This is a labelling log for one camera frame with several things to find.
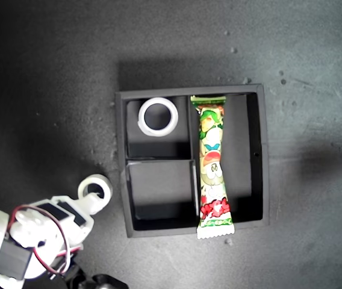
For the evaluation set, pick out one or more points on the black camera box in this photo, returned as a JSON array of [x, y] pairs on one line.
[[110, 283]]

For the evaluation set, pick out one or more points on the black tray with wells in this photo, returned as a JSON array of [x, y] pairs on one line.
[[240, 150]]

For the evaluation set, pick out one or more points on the green printed snack bar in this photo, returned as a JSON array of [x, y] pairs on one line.
[[211, 168]]

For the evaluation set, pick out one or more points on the small white tape roll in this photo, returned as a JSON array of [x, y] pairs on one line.
[[82, 186]]

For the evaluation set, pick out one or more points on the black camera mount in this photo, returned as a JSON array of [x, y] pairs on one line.
[[74, 274]]

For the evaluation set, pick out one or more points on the large white tape roll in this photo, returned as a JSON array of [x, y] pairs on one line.
[[142, 123]]

